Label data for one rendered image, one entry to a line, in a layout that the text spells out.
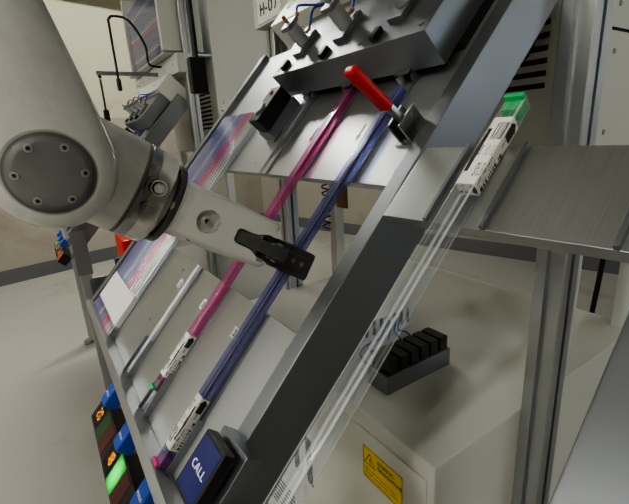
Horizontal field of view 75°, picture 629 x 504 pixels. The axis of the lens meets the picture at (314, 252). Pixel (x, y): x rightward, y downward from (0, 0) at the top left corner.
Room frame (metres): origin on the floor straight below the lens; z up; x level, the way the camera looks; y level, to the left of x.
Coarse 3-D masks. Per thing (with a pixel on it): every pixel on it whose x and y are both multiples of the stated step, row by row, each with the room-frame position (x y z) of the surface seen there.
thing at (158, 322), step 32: (160, 288) 0.66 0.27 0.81; (192, 288) 0.58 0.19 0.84; (128, 320) 0.67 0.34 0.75; (160, 320) 0.58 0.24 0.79; (192, 320) 0.52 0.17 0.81; (224, 320) 0.47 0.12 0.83; (128, 352) 0.59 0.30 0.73; (160, 352) 0.52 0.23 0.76; (192, 352) 0.47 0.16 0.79; (256, 352) 0.39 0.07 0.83; (192, 384) 0.42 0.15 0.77; (224, 384) 0.39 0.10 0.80; (256, 384) 0.36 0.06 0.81; (160, 416) 0.42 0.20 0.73; (224, 416) 0.35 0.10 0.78; (192, 448) 0.35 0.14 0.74
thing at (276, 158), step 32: (448, 64) 0.51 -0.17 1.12; (256, 96) 0.97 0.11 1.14; (320, 96) 0.72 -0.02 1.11; (416, 96) 0.51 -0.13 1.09; (288, 128) 0.72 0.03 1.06; (352, 128) 0.57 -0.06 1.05; (384, 128) 0.51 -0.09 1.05; (256, 160) 0.73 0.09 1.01; (288, 160) 0.64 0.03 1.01; (320, 160) 0.57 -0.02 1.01; (384, 160) 0.47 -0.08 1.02
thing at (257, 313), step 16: (400, 96) 0.53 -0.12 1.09; (384, 112) 0.52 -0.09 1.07; (368, 128) 0.52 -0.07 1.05; (368, 144) 0.50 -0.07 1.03; (352, 160) 0.49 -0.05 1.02; (352, 176) 0.49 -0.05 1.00; (336, 192) 0.47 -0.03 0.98; (320, 208) 0.47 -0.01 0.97; (320, 224) 0.46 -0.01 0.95; (304, 240) 0.45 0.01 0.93; (272, 288) 0.42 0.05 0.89; (256, 304) 0.42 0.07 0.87; (256, 320) 0.41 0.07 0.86; (240, 336) 0.40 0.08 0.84; (224, 352) 0.40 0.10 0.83; (240, 352) 0.40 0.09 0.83; (224, 368) 0.39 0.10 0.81; (208, 384) 0.38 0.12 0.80; (208, 400) 0.38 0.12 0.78; (160, 464) 0.35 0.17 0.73
